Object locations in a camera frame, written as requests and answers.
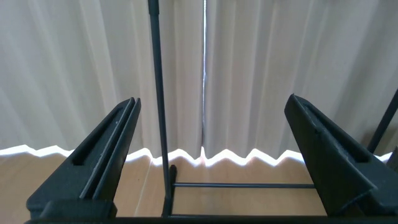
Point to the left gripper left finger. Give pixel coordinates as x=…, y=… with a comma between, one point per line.
x=93, y=174

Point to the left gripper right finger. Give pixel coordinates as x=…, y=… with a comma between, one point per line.
x=339, y=177

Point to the black clothes rack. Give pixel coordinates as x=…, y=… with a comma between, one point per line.
x=158, y=77

